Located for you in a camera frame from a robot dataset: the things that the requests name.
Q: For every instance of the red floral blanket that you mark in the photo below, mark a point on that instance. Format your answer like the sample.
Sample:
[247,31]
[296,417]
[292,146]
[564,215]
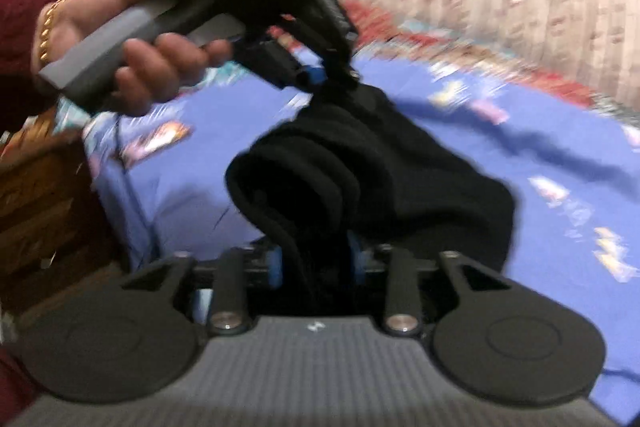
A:
[386,36]

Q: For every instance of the carved wooden headboard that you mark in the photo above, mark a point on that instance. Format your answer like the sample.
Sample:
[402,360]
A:
[54,229]

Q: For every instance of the left hand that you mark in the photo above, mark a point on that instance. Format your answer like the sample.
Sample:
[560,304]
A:
[153,73]

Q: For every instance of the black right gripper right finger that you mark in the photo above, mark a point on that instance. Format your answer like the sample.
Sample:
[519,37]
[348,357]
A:
[363,258]

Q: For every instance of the black pants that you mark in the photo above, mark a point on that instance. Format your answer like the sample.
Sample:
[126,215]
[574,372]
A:
[352,163]

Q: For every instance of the blue patterned bedsheet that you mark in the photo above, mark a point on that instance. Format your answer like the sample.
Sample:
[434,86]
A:
[533,186]

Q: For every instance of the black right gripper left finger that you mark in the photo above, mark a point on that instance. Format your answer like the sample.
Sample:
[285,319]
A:
[267,258]

